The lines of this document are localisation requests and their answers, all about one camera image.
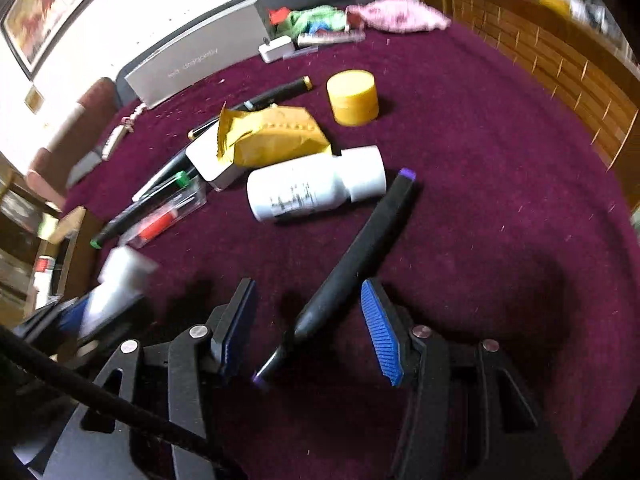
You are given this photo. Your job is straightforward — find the wooden slatted cabinet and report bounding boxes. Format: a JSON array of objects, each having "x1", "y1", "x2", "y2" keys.
[{"x1": 414, "y1": 0, "x2": 640, "y2": 173}]

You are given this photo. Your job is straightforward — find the wooden display cabinet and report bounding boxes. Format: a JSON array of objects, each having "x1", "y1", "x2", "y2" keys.
[{"x1": 0, "y1": 167, "x2": 63, "y2": 321}]

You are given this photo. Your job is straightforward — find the white charger plug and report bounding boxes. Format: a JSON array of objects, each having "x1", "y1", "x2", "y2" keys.
[{"x1": 185, "y1": 135, "x2": 242, "y2": 193}]

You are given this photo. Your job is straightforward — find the black cable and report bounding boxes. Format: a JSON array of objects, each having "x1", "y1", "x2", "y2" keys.
[{"x1": 0, "y1": 325, "x2": 248, "y2": 480}]

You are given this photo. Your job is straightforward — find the red white packet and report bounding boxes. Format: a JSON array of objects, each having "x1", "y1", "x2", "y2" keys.
[{"x1": 34, "y1": 255, "x2": 57, "y2": 287}]

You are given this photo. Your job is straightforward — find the white tag with pink cord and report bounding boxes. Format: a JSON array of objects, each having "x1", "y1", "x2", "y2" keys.
[{"x1": 101, "y1": 102, "x2": 149, "y2": 162}]

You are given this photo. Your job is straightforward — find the pink patterned cloth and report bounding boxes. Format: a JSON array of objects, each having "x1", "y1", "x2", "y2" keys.
[{"x1": 346, "y1": 0, "x2": 452, "y2": 35}]

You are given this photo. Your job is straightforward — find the black marker green caps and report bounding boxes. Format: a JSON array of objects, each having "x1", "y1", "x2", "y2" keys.
[{"x1": 90, "y1": 170, "x2": 193, "y2": 249}]

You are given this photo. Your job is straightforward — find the grey flat box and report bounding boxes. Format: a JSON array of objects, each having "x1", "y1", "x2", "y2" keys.
[{"x1": 123, "y1": 0, "x2": 270, "y2": 109}]

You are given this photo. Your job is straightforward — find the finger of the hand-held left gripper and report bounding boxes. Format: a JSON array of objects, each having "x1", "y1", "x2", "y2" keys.
[
  {"x1": 65, "y1": 295, "x2": 151, "y2": 358},
  {"x1": 11, "y1": 296, "x2": 91, "y2": 341}
]

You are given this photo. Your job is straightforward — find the white bottle with label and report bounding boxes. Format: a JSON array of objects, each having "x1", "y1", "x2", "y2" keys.
[{"x1": 246, "y1": 145, "x2": 387, "y2": 223}]

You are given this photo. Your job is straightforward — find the framed wall picture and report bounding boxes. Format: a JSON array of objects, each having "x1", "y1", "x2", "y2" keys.
[{"x1": 0, "y1": 0, "x2": 145, "y2": 81}]

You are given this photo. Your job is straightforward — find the green cloth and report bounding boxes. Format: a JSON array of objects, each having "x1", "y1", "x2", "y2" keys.
[{"x1": 280, "y1": 5, "x2": 348, "y2": 36}]

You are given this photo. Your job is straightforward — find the small white adapter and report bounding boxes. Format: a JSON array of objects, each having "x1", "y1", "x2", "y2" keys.
[{"x1": 258, "y1": 36, "x2": 296, "y2": 64}]

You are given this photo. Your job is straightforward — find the black marker purple caps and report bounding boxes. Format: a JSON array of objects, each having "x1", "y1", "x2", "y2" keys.
[{"x1": 252, "y1": 167, "x2": 417, "y2": 391}]

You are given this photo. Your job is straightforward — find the clear case with red pen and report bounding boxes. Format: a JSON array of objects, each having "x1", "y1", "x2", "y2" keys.
[{"x1": 120, "y1": 180, "x2": 208, "y2": 249}]

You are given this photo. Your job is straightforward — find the striped flat packet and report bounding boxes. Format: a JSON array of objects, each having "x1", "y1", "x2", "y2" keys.
[{"x1": 297, "y1": 30, "x2": 367, "y2": 52}]

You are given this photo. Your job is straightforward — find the yellow round jar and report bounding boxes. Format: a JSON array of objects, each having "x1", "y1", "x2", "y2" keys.
[{"x1": 326, "y1": 69, "x2": 379, "y2": 126}]

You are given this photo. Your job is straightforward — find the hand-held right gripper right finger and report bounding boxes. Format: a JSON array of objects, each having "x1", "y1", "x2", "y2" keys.
[{"x1": 361, "y1": 279, "x2": 571, "y2": 480}]

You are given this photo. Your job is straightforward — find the yellow padded envelope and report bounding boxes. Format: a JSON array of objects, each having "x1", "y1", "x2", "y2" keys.
[{"x1": 217, "y1": 102, "x2": 333, "y2": 168}]

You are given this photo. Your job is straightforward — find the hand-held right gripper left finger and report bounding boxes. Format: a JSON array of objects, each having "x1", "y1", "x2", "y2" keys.
[{"x1": 42, "y1": 277, "x2": 258, "y2": 480}]

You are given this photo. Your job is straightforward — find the small wall tag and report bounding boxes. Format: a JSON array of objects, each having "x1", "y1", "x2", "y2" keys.
[{"x1": 23, "y1": 85, "x2": 45, "y2": 114}]

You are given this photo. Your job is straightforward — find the brown pink chair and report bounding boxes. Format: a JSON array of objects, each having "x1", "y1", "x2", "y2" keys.
[{"x1": 26, "y1": 77, "x2": 122, "y2": 211}]

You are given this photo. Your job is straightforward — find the small wooden box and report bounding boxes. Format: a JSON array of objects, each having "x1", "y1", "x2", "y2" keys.
[{"x1": 35, "y1": 206, "x2": 103, "y2": 311}]

